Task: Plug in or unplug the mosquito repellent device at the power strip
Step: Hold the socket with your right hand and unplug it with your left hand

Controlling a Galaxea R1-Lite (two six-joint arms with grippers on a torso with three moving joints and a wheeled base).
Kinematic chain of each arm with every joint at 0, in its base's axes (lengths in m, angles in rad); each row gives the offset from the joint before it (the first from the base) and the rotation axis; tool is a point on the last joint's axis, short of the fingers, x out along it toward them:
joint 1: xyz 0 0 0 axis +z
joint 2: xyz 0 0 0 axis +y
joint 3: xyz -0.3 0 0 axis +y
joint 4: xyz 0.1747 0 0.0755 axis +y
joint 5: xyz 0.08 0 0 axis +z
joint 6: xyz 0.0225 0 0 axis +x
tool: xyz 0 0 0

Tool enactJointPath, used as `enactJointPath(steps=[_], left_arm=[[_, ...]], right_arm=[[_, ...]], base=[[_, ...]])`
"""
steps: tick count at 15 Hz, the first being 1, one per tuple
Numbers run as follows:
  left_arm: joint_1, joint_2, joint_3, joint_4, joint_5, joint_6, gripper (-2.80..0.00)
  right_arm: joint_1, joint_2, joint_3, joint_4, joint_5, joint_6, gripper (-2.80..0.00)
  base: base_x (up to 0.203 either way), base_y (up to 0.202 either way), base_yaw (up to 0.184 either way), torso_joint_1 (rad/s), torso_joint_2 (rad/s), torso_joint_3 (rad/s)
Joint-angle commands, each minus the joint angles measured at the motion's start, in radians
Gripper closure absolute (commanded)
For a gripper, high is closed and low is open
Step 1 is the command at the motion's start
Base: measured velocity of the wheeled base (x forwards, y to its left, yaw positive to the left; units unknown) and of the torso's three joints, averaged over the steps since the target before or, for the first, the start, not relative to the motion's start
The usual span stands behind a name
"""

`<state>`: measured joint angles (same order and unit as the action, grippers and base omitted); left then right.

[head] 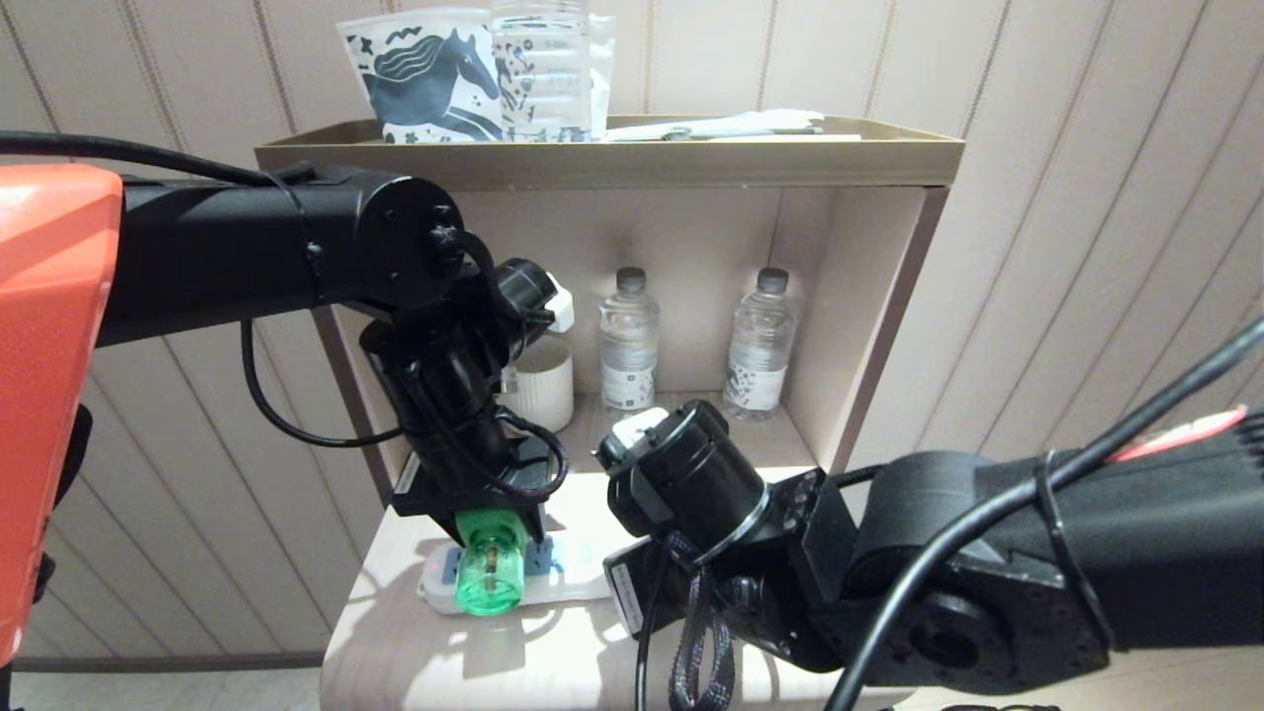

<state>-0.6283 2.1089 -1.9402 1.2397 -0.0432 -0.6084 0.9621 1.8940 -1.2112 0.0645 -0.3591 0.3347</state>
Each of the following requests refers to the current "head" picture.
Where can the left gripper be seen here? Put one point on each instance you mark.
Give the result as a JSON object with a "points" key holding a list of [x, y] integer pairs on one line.
{"points": [[449, 434]]}

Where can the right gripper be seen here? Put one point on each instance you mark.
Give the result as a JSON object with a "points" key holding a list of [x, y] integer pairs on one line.
{"points": [[706, 474]]}

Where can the green mosquito repellent device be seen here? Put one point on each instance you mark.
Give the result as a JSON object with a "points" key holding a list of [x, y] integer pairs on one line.
{"points": [[491, 578]]}

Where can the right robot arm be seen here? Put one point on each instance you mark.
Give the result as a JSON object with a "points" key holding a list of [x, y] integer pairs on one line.
{"points": [[1165, 553]]}

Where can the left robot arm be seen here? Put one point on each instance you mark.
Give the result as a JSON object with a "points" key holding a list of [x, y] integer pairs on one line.
{"points": [[217, 247]]}

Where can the white power strip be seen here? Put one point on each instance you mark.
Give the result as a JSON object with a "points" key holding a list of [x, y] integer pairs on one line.
{"points": [[578, 583]]}

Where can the white ribbed cup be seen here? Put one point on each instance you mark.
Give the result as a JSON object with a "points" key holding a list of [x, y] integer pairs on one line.
{"points": [[543, 385]]}

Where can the clear water bottle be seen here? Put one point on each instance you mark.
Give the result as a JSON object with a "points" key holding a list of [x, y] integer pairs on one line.
{"points": [[629, 341], [758, 346]]}

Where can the beige wooden bedside cabinet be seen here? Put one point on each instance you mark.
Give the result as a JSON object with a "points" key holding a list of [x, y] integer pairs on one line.
{"points": [[691, 227]]}

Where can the white paper packet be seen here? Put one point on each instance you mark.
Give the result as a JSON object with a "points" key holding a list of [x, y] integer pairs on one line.
{"points": [[731, 124]]}

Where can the horse print paper bag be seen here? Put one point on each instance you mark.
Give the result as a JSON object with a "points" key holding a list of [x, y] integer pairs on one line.
{"points": [[434, 84]]}

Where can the clear printed plastic bottle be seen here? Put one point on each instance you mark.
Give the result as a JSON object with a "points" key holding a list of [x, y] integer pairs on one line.
{"points": [[543, 69]]}

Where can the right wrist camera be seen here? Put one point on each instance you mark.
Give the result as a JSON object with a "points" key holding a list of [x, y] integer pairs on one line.
{"points": [[637, 425]]}

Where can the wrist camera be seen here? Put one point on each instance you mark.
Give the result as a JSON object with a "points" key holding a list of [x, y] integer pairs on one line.
{"points": [[559, 302], [637, 425]]}

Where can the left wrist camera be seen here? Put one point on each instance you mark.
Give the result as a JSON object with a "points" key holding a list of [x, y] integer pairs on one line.
{"points": [[559, 302]]}

